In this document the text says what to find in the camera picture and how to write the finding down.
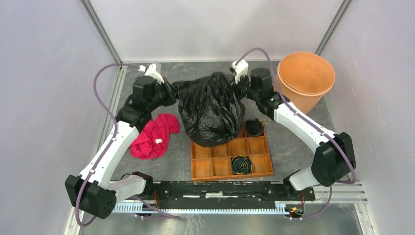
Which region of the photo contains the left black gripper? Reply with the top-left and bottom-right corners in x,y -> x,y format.
147,77 -> 184,112

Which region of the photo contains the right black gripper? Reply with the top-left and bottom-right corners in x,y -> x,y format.
226,71 -> 260,101

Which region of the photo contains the black plastic trash bag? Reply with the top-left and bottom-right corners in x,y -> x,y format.
172,72 -> 245,147

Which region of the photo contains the orange plastic trash bin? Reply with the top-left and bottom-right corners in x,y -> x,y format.
276,51 -> 336,114

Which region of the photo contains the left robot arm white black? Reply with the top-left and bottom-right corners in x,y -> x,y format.
65,74 -> 176,219

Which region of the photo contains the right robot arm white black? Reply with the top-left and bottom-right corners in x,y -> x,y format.
230,68 -> 356,200

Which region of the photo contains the black dotted rolled tie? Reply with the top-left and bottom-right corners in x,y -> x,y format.
245,118 -> 264,137

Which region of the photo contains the red crumpled cloth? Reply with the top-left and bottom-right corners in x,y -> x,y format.
130,114 -> 180,160

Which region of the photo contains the blue yellow rolled tie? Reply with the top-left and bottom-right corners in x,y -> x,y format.
231,155 -> 253,175

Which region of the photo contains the orange wooden compartment tray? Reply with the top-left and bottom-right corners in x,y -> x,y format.
190,118 -> 274,182

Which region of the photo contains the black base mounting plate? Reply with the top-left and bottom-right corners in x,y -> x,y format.
139,181 -> 316,210

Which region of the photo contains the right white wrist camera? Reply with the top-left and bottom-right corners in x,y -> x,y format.
230,59 -> 249,84

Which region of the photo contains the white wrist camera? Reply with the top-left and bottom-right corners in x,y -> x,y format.
138,63 -> 164,84
230,59 -> 249,84

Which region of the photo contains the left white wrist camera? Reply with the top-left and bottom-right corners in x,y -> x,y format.
138,63 -> 164,84

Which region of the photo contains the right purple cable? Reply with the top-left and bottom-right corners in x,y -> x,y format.
234,47 -> 357,220

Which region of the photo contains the blue slotted cable duct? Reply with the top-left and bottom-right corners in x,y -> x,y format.
113,201 -> 289,215

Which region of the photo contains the aluminium frame rail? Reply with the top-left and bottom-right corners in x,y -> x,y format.
73,180 -> 369,204

